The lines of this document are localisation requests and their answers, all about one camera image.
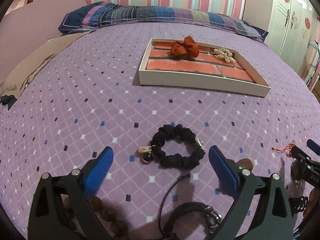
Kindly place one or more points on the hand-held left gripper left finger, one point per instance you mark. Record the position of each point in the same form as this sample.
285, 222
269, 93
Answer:
98, 170

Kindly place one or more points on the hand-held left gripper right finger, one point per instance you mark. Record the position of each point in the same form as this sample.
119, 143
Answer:
222, 170

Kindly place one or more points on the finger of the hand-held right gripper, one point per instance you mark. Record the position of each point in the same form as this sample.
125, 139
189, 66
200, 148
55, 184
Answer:
313, 146
300, 153

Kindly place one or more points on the black hair claw clip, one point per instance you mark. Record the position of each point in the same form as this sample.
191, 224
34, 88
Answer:
298, 203

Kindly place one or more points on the black scrunchie with charm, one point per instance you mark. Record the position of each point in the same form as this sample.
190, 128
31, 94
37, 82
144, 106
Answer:
175, 158

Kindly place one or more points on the brick-print tray box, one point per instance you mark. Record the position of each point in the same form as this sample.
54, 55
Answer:
195, 67

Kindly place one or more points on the person's right hand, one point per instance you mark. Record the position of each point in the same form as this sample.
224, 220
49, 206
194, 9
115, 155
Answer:
311, 202

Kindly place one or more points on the purple diamond-print bedsheet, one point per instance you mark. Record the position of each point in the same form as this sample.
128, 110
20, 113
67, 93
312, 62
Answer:
87, 110

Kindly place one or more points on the wooden nightstand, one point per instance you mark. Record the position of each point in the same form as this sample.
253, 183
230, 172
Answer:
317, 83

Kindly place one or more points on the desk lamp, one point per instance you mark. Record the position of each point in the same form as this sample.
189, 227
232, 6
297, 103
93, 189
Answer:
314, 45

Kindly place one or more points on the cream knitted scrunchie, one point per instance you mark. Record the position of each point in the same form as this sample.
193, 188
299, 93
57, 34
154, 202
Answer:
225, 55

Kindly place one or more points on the black cloth piece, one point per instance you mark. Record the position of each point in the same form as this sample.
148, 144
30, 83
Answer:
7, 100

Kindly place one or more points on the tan blanket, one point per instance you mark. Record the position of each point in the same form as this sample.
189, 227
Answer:
37, 60

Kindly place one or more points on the orange fabric scrunchie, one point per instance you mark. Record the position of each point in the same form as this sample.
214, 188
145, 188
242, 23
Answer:
186, 48

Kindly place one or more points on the white floral wardrobe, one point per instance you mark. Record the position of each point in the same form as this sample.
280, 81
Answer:
287, 17

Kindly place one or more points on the pink headboard cushion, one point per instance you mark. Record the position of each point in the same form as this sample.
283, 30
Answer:
30, 22

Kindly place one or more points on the patchwork striped pillow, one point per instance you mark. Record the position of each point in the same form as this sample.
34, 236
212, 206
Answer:
150, 13

